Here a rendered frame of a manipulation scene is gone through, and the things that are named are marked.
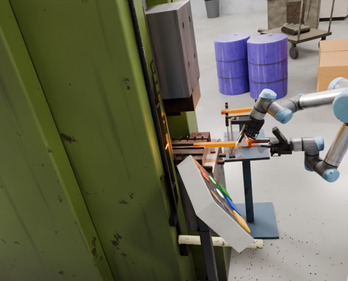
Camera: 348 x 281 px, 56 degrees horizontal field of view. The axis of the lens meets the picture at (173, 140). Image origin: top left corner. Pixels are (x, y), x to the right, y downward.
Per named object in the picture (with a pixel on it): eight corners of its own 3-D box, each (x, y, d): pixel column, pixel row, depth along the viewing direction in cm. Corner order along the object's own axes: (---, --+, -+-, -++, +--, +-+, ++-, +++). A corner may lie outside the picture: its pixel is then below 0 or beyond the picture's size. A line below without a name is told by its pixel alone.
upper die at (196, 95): (201, 96, 181) (199, 80, 176) (194, 111, 164) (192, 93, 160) (131, 100, 193) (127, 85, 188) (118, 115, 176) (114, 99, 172)
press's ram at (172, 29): (202, 71, 188) (193, -3, 169) (190, 97, 156) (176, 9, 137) (135, 77, 200) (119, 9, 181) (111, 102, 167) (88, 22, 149)
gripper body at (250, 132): (254, 141, 174) (264, 123, 168) (239, 135, 175) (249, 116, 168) (254, 134, 181) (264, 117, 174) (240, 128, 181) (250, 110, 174)
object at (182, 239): (263, 243, 169) (262, 236, 166) (263, 251, 165) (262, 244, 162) (181, 238, 181) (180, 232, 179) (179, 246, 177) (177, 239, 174)
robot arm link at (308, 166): (313, 177, 172) (313, 159, 167) (300, 166, 182) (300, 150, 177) (326, 173, 173) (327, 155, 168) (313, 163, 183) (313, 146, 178)
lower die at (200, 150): (208, 150, 198) (206, 137, 194) (203, 169, 181) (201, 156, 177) (143, 151, 209) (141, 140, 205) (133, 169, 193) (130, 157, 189)
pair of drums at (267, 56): (282, 102, 455) (281, 42, 415) (209, 98, 514) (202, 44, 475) (294, 83, 507) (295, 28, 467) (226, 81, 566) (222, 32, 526)
